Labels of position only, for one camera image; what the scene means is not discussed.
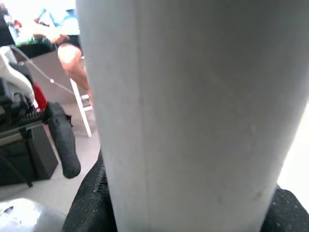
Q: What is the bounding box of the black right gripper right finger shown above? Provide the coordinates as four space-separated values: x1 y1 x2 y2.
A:
262 185 309 232

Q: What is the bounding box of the white plastic table leg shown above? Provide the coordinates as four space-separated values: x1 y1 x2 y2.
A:
76 0 309 232

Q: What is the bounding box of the white chair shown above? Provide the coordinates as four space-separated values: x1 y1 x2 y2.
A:
70 55 94 138

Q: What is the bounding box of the red plastic object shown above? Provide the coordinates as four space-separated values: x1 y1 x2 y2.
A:
32 82 48 114

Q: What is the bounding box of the seated person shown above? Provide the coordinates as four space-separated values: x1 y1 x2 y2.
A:
33 7 94 107

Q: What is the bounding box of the thin white cable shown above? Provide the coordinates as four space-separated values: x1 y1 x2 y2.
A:
11 45 74 95

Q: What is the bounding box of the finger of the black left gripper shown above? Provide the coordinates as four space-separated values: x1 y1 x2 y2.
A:
47 101 82 179

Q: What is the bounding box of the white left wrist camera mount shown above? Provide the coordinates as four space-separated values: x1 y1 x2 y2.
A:
0 45 37 107

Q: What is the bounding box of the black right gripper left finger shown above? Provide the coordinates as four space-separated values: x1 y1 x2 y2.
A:
62 149 118 232

